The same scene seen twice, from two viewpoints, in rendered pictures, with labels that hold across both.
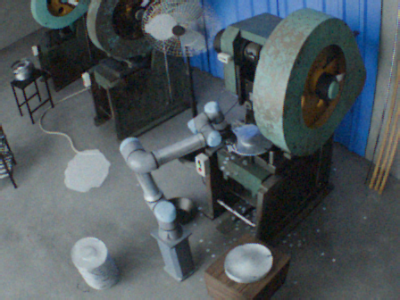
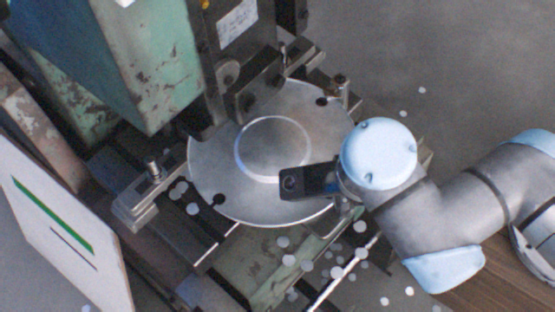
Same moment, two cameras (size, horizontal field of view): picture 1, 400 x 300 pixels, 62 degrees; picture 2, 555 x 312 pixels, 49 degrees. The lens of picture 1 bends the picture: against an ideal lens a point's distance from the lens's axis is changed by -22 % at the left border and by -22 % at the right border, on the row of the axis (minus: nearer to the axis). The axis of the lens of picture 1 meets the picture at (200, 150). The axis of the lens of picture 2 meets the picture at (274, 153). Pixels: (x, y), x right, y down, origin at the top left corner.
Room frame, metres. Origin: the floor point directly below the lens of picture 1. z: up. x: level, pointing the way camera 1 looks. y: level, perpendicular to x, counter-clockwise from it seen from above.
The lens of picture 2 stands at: (2.01, 0.21, 1.66)
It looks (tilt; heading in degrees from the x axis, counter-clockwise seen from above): 60 degrees down; 266
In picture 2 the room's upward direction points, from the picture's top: 6 degrees counter-clockwise
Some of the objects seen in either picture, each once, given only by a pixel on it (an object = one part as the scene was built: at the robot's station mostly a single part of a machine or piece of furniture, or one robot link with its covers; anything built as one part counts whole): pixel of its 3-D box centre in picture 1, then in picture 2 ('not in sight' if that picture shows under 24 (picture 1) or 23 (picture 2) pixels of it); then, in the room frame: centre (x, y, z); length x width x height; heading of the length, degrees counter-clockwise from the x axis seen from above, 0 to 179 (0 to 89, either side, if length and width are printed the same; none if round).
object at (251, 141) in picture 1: (250, 138); (272, 147); (1.98, -0.31, 0.78); 0.29 x 0.29 x 0.01
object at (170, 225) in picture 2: (263, 143); (227, 139); (2.05, -0.41, 0.68); 0.45 x 0.30 x 0.06; 37
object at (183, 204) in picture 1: (178, 213); not in sight; (2.11, 0.22, 0.04); 0.30 x 0.30 x 0.07
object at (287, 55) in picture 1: (316, 70); not in sight; (1.85, -0.70, 1.33); 1.03 x 0.28 x 0.82; 127
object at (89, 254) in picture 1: (88, 253); not in sight; (1.55, 0.84, 0.30); 0.29 x 0.29 x 0.01
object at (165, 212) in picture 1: (165, 214); not in sight; (1.60, 0.24, 0.62); 0.13 x 0.12 x 0.14; 23
